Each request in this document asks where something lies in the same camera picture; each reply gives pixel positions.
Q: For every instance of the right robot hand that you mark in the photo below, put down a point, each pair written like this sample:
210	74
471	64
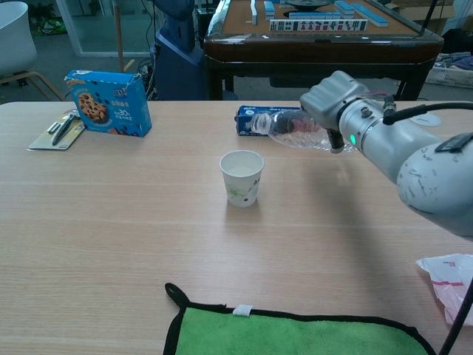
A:
329	98

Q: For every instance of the transparent plastic bottle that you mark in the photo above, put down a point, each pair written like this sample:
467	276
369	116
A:
292	138

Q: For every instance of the white paper cup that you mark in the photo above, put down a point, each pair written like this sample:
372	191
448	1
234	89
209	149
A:
242	181

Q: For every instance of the brown mahjong table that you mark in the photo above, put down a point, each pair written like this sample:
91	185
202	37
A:
314	50

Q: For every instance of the row of white mahjong tiles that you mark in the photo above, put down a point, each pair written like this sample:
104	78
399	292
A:
318	25

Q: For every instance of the long blue Oreo box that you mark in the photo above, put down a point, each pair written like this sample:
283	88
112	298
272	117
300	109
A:
245	122

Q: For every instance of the long row of blue mahjong tiles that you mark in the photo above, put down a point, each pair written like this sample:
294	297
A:
364	14

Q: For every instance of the white plastic basket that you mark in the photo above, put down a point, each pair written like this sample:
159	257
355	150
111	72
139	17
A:
449	75

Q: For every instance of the black tripod stand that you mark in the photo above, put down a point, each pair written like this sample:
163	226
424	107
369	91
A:
426	16

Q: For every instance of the blue machine base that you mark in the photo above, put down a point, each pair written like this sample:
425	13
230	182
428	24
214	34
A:
177	55

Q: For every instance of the blue chocolate chip cookie box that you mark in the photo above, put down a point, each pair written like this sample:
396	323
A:
111	107

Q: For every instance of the wooden pole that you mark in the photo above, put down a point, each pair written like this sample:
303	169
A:
118	37

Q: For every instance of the pink wet wipes pack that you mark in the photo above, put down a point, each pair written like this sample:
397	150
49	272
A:
452	281

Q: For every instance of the green cloth with black edge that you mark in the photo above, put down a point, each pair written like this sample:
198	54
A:
288	336

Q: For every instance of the thin black rod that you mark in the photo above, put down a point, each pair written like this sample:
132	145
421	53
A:
456	323

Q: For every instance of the pen blister card pack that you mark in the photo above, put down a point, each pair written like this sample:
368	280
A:
55	135

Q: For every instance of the white round tub chair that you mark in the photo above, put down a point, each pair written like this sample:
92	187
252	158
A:
15	40

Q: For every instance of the wooden chair frame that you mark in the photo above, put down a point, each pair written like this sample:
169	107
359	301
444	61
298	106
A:
40	79

